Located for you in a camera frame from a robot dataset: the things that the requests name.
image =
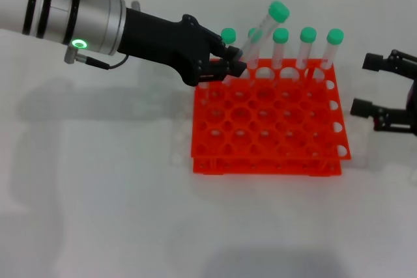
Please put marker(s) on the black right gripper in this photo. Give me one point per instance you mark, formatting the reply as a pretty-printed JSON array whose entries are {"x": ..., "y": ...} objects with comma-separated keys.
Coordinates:
[{"x": 413, "y": 108}]

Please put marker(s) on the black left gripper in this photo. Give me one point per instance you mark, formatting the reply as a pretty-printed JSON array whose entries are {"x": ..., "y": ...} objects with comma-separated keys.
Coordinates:
[{"x": 163, "y": 43}]

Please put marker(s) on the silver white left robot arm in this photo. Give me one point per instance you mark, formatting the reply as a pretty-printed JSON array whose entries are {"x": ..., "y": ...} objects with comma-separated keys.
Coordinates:
[{"x": 49, "y": 8}]

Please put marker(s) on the orange test tube rack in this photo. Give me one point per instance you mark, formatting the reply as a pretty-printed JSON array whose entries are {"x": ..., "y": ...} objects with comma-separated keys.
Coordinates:
[{"x": 270, "y": 147}]

